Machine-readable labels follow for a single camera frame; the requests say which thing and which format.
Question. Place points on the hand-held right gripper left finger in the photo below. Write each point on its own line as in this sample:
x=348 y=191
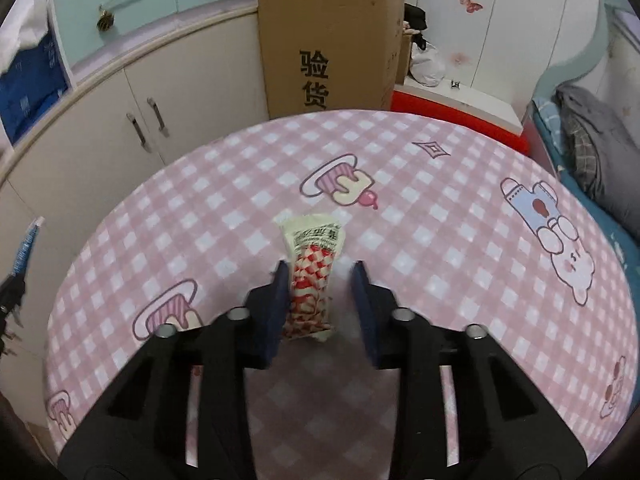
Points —
x=275 y=312

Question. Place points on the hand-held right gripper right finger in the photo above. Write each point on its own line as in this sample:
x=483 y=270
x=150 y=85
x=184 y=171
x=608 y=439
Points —
x=364 y=312

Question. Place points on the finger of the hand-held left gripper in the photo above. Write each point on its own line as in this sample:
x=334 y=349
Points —
x=27 y=245

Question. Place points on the red white checked snack packet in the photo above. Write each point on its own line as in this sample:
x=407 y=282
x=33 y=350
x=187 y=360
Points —
x=312 y=270

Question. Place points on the pink checked cartoon tablecloth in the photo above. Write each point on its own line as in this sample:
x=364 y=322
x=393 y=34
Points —
x=425 y=220

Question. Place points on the blue printed bag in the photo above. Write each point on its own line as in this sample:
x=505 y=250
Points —
x=30 y=90

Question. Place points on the white cloth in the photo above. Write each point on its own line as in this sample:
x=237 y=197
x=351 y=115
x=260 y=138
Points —
x=25 y=30

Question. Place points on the red white bedside table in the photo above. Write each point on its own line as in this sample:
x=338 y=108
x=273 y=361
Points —
x=465 y=107

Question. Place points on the white cabinet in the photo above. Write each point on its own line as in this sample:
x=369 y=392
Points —
x=200 y=90

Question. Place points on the white plastic bag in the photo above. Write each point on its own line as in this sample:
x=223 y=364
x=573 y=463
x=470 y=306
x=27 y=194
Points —
x=425 y=65

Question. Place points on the small cardboard box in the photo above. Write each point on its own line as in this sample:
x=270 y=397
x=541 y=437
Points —
x=404 y=57

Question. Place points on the grey crumpled clothes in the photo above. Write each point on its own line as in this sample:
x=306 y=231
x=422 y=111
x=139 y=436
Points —
x=600 y=145

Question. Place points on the large printed cardboard box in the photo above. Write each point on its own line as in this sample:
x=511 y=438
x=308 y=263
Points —
x=330 y=25

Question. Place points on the black clothes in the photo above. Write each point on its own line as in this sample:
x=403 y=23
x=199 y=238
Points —
x=415 y=20

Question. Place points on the pink butterfly wall sticker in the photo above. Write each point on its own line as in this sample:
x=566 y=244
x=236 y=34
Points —
x=471 y=1

